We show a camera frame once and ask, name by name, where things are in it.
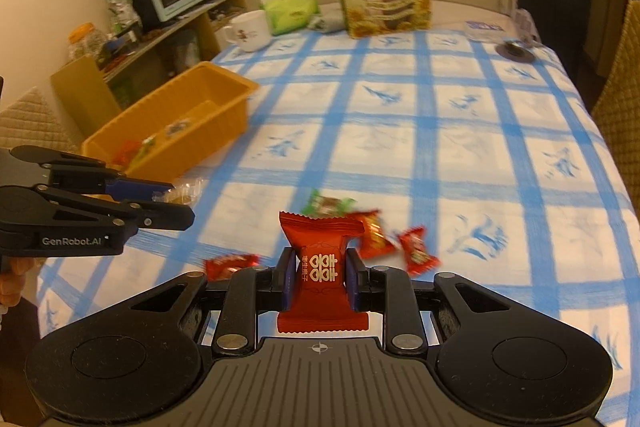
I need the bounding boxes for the wooden shelf unit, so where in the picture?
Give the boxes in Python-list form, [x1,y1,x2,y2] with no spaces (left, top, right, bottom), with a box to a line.
[50,0,246,138]

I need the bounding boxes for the chair with quilted cover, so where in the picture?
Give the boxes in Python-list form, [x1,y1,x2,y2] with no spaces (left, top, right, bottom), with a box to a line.
[591,0,640,188]
[0,87,81,154]

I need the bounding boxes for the person's left hand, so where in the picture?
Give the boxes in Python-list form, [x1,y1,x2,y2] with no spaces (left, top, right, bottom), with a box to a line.
[0,258,27,309]

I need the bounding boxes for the brown jelly cup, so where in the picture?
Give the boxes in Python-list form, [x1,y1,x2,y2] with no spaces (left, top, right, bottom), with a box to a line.
[160,179,205,208]

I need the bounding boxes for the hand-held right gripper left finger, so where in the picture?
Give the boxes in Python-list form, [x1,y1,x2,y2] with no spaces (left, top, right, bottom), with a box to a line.
[130,248,297,356]

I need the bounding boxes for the blue white small packet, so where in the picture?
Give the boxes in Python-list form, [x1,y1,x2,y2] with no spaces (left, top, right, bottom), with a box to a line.
[464,21,506,42]

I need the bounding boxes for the orange plastic tray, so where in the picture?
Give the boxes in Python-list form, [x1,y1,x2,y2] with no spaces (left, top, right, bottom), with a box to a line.
[81,62,260,188]

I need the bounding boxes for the red wrapped candy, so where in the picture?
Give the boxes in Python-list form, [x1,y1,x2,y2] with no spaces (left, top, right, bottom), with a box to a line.
[204,253,260,283]

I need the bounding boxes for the grey cloth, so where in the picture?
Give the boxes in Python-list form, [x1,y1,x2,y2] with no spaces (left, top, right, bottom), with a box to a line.
[307,12,346,32]

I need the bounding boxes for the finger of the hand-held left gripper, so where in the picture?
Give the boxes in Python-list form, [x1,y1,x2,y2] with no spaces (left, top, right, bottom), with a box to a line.
[0,184,196,232]
[10,146,176,204]

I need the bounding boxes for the blue checked tablecloth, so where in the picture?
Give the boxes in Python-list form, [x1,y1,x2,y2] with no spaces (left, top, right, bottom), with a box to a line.
[32,27,640,427]

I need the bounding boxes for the green wrapped candy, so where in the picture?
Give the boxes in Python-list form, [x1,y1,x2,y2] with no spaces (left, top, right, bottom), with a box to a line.
[301,188,357,218]

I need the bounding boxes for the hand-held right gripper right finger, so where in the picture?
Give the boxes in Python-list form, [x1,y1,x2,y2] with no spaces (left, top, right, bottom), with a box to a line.
[345,248,507,353]

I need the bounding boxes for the green white bags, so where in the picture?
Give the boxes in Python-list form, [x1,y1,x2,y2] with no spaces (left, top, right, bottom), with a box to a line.
[107,0,142,36]

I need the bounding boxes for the plastic jar orange lid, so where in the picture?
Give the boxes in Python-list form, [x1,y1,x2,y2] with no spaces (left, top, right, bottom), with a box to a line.
[67,23,109,60]

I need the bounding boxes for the red orange snack wrapper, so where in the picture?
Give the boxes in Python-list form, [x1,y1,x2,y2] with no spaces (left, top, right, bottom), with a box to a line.
[112,141,141,165]

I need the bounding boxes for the large red snack packet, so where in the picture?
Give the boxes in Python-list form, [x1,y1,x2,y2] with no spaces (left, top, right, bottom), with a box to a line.
[276,211,370,334]

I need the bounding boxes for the small red snack packet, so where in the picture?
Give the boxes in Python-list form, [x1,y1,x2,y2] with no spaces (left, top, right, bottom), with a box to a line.
[350,209,396,259]
[397,227,442,277]

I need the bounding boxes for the white printed mug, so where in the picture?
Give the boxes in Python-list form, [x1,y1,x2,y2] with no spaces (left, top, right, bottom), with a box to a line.
[221,11,273,52]

